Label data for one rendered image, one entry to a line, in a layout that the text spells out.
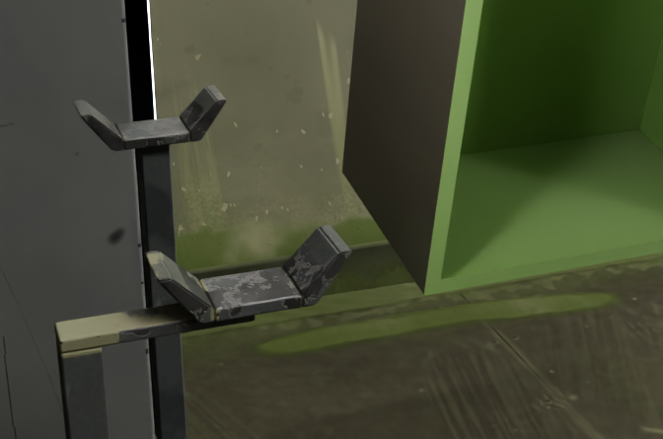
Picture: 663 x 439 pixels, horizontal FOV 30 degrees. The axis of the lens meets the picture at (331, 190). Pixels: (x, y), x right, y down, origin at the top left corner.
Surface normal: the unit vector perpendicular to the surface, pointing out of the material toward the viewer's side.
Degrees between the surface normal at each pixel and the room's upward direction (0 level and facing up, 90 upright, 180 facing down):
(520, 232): 12
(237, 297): 0
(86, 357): 90
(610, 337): 0
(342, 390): 0
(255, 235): 57
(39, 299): 90
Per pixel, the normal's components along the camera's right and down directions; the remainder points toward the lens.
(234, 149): 0.27, -0.19
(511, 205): 0.07, -0.83
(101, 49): 0.32, 0.36
